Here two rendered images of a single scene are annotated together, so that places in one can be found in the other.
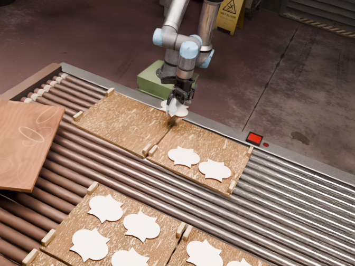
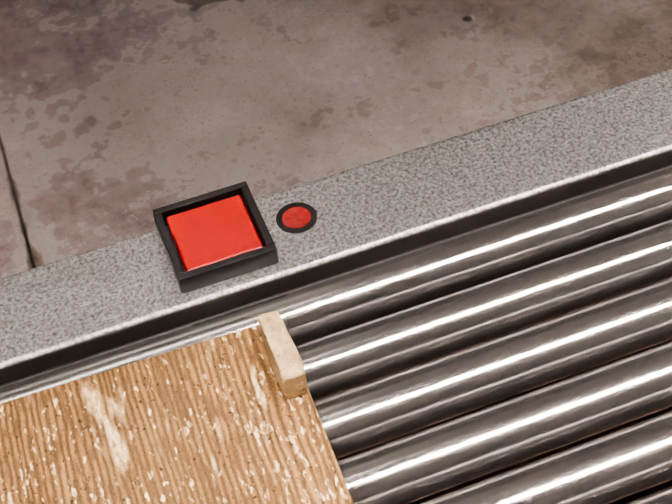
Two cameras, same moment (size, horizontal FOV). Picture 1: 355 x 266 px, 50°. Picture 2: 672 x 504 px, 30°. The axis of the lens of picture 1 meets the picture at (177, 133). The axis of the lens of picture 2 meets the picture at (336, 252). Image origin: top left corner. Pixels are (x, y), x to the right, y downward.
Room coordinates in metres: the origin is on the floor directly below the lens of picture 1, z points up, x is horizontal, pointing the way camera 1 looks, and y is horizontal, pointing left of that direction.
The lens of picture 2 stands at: (0.98, -0.12, 1.63)
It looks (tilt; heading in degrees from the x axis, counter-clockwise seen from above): 50 degrees down; 327
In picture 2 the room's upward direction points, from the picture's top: 5 degrees counter-clockwise
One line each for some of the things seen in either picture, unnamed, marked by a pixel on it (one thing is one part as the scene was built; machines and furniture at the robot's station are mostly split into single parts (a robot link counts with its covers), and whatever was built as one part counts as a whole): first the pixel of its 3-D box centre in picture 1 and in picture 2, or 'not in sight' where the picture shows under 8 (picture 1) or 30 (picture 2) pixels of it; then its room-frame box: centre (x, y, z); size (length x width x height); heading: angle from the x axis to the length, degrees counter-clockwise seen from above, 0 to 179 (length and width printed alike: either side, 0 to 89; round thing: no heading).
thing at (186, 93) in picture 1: (183, 87); not in sight; (1.48, 0.01, 1.19); 0.09 x 0.08 x 0.12; 55
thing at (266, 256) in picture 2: (254, 139); (214, 236); (1.55, -0.40, 0.92); 0.08 x 0.08 x 0.02; 73
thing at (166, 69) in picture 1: (173, 67); not in sight; (1.96, 0.10, 1.01); 0.15 x 0.15 x 0.10
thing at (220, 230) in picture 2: (254, 139); (215, 237); (1.55, -0.40, 0.92); 0.06 x 0.06 x 0.01; 73
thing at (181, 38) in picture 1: (188, 45); not in sight; (1.59, 0.02, 1.35); 0.11 x 0.11 x 0.08; 83
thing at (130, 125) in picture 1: (126, 121); not in sight; (1.48, 0.26, 0.93); 0.41 x 0.35 x 0.02; 70
